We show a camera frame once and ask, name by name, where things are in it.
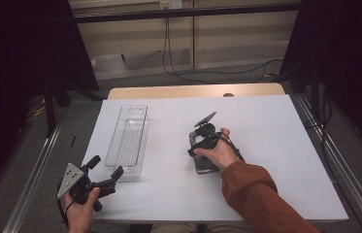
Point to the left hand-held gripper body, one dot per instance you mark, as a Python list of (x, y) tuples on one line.
[(71, 179)]

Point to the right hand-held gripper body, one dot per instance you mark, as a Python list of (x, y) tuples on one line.
[(205, 129)]

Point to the clear plastic organizer bin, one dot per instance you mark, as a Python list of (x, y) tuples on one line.
[(128, 142)]

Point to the person's right hand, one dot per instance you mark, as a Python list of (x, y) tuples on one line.
[(222, 153)]

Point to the person's left hand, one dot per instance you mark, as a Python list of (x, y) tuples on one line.
[(81, 218)]

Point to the wooden table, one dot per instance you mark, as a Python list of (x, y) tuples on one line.
[(169, 91)]

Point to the black stand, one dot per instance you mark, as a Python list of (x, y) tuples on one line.
[(49, 106)]

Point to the white table mat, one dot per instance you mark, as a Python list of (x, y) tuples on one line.
[(282, 145)]

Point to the person's beige pants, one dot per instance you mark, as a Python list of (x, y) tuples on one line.
[(175, 228)]

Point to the black horizontal bar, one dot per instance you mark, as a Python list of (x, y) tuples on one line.
[(185, 13)]

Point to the black curtain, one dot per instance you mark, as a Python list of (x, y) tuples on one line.
[(353, 48), (13, 64)]

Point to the metal floor rail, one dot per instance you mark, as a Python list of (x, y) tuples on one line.
[(29, 184), (359, 191)]

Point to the white wall socket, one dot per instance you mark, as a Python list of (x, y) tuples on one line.
[(171, 4)]

